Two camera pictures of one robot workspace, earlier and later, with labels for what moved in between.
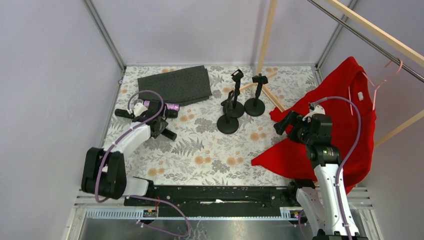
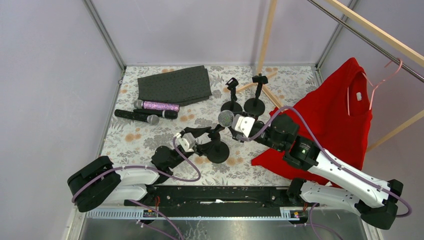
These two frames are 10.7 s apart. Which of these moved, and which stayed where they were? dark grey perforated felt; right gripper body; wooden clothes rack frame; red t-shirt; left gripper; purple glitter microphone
Moved: right gripper body; left gripper
Stayed: dark grey perforated felt; purple glitter microphone; wooden clothes rack frame; red t-shirt
